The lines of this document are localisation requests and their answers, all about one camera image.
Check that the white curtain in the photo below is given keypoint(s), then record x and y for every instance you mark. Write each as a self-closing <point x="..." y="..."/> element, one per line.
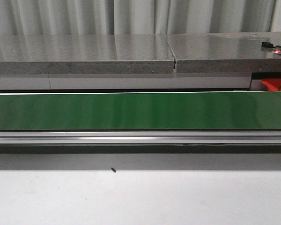
<point x="79" y="17"/>

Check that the black sensor box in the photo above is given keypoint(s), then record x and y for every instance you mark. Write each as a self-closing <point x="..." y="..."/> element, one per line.
<point x="267" y="45"/>

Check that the aluminium conveyor frame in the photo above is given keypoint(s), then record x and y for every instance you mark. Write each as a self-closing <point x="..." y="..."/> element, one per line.
<point x="144" y="137"/>

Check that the green conveyor belt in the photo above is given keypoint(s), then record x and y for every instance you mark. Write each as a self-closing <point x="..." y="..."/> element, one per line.
<point x="148" y="111"/>

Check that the red plastic bin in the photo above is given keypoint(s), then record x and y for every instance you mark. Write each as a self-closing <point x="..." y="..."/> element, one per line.
<point x="272" y="84"/>

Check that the grey stone counter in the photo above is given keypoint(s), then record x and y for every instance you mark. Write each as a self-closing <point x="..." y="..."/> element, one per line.
<point x="139" y="54"/>

